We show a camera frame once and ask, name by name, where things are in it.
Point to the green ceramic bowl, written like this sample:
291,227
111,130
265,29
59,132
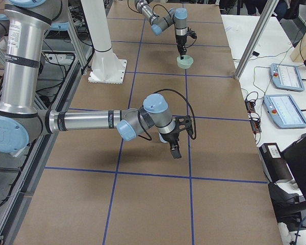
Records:
184,61

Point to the near teach pendant tablet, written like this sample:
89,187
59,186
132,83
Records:
284,112

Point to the brown paper table cover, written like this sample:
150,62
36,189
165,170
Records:
97,189

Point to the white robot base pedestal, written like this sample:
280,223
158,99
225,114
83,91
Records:
105,67

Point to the aluminium frame post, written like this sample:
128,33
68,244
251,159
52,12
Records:
260,26

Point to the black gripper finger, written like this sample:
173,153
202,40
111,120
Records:
180,50
175,152
184,50

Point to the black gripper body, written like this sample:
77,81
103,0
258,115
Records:
171,138
180,41

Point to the black box with label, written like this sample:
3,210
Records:
274,165

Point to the light blue plastic cup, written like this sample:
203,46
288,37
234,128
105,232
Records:
161,139

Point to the far teach pendant tablet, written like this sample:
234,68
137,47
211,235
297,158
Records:
286,77

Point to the teach pendant tablet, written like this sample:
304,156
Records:
284,112
286,77

